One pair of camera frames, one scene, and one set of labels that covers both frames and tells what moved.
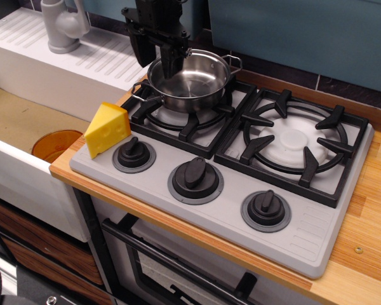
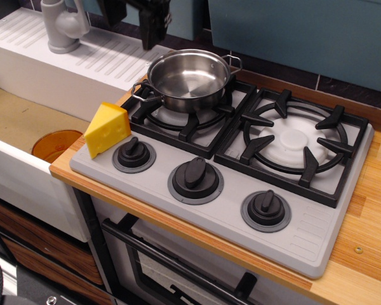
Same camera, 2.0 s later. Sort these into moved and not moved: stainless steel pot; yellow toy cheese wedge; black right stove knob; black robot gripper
Moved: black robot gripper
Not moved: stainless steel pot; black right stove knob; yellow toy cheese wedge
